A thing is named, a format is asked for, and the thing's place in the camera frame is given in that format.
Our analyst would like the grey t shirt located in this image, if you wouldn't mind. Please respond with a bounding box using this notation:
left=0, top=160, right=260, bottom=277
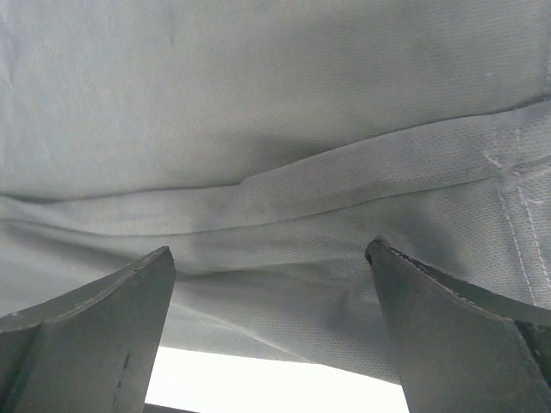
left=1, top=1, right=550, bottom=382

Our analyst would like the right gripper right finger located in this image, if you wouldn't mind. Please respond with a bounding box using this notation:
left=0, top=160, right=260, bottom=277
left=365, top=240, right=550, bottom=413

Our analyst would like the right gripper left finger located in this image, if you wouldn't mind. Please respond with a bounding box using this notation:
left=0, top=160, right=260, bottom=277
left=1, top=247, right=176, bottom=412

